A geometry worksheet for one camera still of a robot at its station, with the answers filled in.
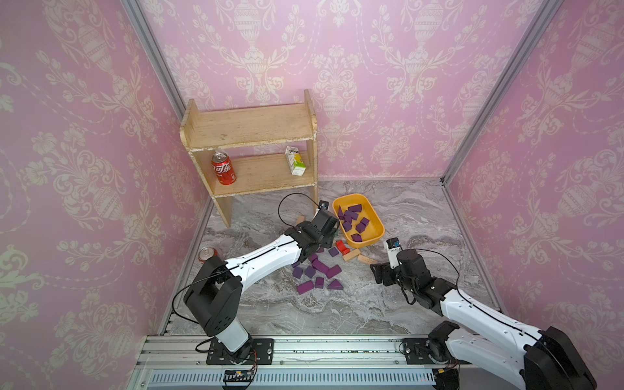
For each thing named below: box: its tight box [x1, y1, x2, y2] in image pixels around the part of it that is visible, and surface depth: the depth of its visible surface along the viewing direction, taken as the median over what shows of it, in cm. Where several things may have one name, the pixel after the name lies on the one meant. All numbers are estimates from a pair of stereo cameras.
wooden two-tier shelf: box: [179, 90, 319, 229], surface depth 85 cm
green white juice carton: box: [285, 145, 307, 177], surface depth 94 cm
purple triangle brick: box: [326, 278, 344, 291], surface depth 88 cm
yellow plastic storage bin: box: [332, 193, 386, 248], surface depth 105 cm
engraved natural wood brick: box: [357, 253, 378, 265], surface depth 94 cm
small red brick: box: [336, 239, 351, 256], surface depth 99 cm
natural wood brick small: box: [342, 248, 362, 262], surface depth 96 cm
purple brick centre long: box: [312, 258, 330, 274], surface depth 94 cm
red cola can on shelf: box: [211, 151, 238, 186], surface depth 85 cm
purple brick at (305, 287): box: [296, 280, 315, 295], surface depth 89 cm
